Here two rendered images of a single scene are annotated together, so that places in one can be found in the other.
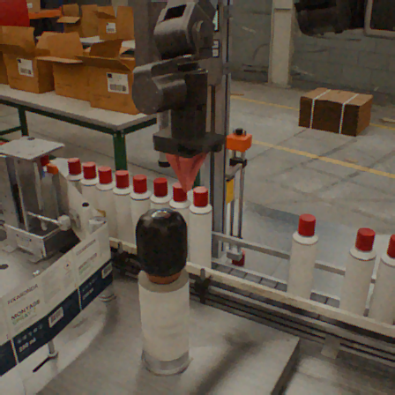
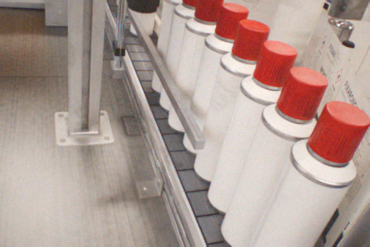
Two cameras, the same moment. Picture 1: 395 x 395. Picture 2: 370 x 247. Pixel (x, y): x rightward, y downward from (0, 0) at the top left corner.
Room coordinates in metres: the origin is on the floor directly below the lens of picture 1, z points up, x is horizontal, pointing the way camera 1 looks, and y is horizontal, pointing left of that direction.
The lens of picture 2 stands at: (1.35, 0.36, 1.20)
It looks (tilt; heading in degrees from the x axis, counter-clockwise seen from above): 35 degrees down; 217
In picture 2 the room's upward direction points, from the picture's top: 12 degrees clockwise
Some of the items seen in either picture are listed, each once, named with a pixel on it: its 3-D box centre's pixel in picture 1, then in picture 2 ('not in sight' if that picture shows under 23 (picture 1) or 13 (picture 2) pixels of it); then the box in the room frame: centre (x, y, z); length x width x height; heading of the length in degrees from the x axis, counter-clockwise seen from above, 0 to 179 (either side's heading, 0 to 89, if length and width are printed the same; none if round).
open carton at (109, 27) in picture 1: (114, 23); not in sight; (5.64, 0.95, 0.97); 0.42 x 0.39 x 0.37; 140
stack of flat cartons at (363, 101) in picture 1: (335, 110); not in sight; (4.85, -1.47, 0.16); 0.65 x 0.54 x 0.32; 57
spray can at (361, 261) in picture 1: (358, 276); not in sight; (0.75, -0.31, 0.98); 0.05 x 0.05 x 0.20
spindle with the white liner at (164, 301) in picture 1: (164, 292); (301, 0); (0.64, 0.06, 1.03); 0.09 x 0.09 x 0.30
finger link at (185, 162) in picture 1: (182, 163); not in sight; (0.73, 0.03, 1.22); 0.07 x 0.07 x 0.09; 60
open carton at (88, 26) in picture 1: (80, 20); not in sight; (6.04, 1.43, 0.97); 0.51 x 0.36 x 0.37; 145
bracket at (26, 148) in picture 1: (27, 147); not in sight; (1.04, 0.40, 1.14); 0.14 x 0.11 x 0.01; 61
